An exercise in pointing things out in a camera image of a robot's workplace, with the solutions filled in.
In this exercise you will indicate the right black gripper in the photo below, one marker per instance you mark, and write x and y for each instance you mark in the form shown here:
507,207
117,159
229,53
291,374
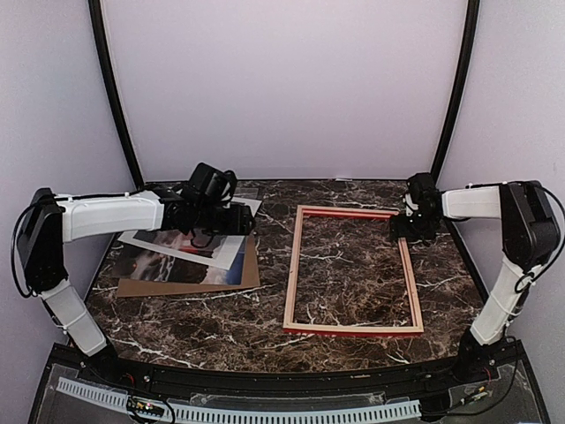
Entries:
399,229

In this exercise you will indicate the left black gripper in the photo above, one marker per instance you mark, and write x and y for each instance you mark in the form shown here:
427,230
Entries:
240,224

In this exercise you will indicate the white photo mat board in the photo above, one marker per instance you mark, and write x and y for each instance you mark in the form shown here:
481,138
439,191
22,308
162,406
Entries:
220,253

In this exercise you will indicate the red wooden picture frame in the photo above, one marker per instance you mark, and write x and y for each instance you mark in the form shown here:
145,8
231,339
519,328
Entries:
290,326

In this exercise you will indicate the clear acrylic sheet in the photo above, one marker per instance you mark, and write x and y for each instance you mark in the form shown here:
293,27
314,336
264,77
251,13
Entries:
246,194

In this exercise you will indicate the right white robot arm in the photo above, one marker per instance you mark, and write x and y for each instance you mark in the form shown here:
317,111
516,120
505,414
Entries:
531,241

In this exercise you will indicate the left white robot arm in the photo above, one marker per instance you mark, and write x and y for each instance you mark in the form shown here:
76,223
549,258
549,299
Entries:
50,221

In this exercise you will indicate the landscape photo print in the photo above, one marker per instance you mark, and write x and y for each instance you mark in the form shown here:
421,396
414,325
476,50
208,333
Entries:
140,264

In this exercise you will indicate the brown cardboard backing board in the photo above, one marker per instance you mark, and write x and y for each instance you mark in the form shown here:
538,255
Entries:
250,279

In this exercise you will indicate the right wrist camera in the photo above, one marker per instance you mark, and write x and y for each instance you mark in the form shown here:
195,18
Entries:
423,195

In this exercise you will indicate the right black corner post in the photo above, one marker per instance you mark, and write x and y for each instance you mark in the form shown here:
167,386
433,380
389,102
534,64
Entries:
456,96

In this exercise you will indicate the black corner post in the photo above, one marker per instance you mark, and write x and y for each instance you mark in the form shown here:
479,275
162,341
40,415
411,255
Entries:
111,89
456,96

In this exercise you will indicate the black front rail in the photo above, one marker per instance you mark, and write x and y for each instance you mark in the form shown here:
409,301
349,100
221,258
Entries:
416,380

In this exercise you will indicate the white slotted cable duct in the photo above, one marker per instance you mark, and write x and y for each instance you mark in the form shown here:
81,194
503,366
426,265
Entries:
169,411

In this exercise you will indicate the left black corner post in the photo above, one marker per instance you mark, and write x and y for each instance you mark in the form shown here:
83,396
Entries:
111,89

